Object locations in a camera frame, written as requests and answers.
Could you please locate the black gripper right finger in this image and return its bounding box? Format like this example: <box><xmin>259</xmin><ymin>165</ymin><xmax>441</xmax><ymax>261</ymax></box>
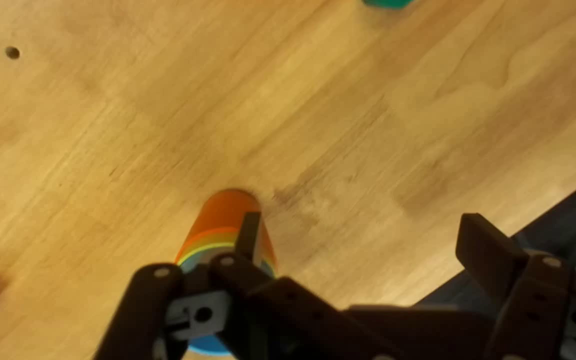
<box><xmin>455</xmin><ymin>209</ymin><xmax>576</xmax><ymax>360</ymax></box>

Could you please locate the green cylinder block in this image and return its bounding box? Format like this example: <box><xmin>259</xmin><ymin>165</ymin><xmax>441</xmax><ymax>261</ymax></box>
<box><xmin>360</xmin><ymin>0</ymin><xmax>416</xmax><ymax>11</ymax></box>

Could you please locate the orange plastic cup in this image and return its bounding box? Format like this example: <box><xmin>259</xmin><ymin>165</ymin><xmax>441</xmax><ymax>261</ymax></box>
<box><xmin>174</xmin><ymin>187</ymin><xmax>278</xmax><ymax>267</ymax></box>

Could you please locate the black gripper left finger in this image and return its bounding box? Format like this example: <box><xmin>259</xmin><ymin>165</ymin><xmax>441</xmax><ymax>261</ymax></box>
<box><xmin>94</xmin><ymin>209</ymin><xmax>345</xmax><ymax>360</ymax></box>

